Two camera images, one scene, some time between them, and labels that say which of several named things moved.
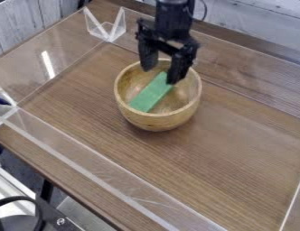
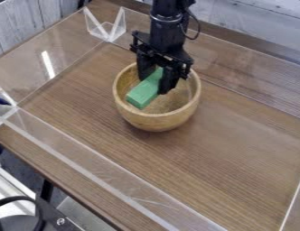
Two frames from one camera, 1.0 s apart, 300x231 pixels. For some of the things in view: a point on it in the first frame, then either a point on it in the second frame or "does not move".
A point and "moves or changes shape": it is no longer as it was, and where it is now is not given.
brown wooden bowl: (174, 107) does not move
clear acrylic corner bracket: (106, 31) does not move
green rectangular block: (151, 94) moves or changes shape
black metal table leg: (46, 190) does not move
